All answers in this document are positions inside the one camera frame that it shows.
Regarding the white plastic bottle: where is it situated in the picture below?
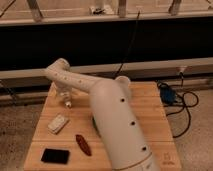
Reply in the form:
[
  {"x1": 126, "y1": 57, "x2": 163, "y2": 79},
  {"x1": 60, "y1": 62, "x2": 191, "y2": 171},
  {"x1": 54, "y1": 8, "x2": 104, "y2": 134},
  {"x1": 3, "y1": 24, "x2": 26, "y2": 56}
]
[{"x1": 62, "y1": 94, "x2": 72, "y2": 108}]

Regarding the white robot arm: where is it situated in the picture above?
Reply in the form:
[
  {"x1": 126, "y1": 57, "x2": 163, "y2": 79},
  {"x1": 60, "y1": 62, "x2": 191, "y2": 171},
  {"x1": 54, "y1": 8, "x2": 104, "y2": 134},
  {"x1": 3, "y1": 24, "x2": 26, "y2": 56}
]
[{"x1": 45, "y1": 58, "x2": 161, "y2": 171}]

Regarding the green ceramic bowl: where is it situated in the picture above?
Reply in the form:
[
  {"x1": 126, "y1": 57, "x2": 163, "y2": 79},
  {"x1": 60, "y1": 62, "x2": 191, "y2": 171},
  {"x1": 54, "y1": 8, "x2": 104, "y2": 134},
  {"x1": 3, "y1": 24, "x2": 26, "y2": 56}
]
[{"x1": 92, "y1": 117, "x2": 101, "y2": 137}]

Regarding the dark red oblong object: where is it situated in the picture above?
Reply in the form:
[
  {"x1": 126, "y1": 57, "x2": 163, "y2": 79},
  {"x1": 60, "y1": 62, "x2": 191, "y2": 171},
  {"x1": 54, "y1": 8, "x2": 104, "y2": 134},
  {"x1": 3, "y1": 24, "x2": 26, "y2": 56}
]
[{"x1": 76, "y1": 134, "x2": 92, "y2": 156}]

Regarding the black rectangular phone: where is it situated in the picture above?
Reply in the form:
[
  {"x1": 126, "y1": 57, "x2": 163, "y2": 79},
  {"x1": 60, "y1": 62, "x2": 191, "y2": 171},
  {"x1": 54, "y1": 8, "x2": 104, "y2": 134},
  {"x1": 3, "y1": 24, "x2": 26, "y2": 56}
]
[{"x1": 41, "y1": 148, "x2": 70, "y2": 164}]

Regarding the blue power adapter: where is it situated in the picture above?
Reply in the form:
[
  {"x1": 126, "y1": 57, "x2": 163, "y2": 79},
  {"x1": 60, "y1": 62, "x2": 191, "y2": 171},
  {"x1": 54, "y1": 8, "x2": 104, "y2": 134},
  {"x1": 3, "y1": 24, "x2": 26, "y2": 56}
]
[{"x1": 160, "y1": 87, "x2": 175, "y2": 104}]

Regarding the black hanging cable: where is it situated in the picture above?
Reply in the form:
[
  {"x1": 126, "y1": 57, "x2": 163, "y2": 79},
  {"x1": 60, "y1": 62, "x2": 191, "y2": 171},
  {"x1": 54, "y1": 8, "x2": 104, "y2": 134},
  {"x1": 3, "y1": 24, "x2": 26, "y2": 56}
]
[{"x1": 113, "y1": 10, "x2": 141, "y2": 79}]

